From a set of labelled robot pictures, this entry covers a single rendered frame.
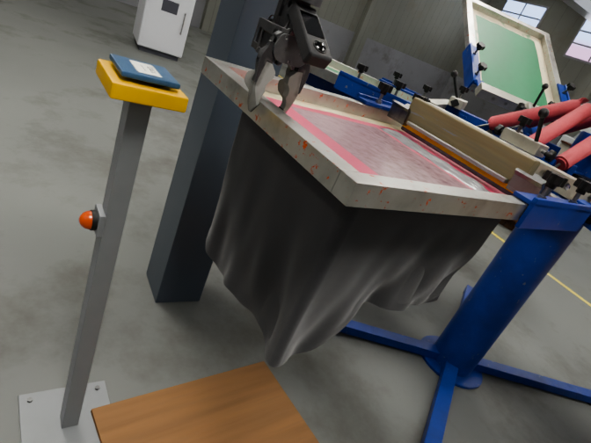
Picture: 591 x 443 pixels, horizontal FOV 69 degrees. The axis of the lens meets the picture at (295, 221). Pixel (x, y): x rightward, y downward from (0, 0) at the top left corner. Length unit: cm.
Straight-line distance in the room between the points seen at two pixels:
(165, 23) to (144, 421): 512
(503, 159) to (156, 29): 521
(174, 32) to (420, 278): 530
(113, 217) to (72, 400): 55
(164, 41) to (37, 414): 509
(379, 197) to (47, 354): 120
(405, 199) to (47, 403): 113
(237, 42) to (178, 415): 111
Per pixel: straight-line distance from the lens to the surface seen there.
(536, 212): 101
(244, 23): 137
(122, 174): 90
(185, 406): 147
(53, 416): 142
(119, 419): 141
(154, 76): 81
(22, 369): 153
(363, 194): 61
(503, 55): 280
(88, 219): 94
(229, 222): 107
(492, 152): 117
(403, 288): 102
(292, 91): 82
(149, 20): 595
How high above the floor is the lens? 116
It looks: 25 degrees down
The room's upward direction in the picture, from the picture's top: 23 degrees clockwise
